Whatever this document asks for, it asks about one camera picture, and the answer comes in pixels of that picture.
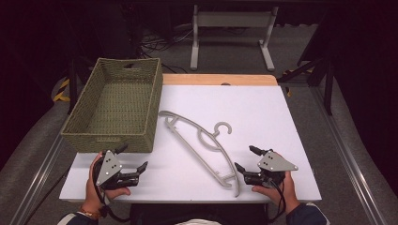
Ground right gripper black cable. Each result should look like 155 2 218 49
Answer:
266 179 287 224

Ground yellow black hazard tape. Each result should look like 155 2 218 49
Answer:
52 78 71 103
282 68 314 98

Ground green woven basket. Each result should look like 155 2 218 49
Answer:
60 57 164 154

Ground white foam board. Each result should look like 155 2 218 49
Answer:
58 84 323 204

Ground orange wrist bracelet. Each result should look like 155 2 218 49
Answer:
78 207 101 220

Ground person's dark lap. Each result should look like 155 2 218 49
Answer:
129 202 270 225

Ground grey plastic clothes hanger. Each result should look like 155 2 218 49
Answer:
158 110 242 199

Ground person's right hand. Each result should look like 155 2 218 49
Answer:
251 152 301 216

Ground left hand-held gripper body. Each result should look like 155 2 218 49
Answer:
93 149 141 190

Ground grey metal floor rail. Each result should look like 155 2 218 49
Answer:
309 86 390 225
8 132 65 225

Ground black metal stand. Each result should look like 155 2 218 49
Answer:
67 57 80 115
276 55 334 116

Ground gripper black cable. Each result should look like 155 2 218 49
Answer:
266 179 287 224
92 157 131 224

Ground white metal table frame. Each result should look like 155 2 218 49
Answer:
190 4 280 72

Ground person's left hand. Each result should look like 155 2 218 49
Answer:
82 151 132 216

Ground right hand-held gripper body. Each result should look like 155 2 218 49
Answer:
243 149 299 189

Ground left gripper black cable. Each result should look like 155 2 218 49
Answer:
92 157 131 224

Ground tangle of floor cables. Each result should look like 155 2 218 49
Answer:
137 26 196 74

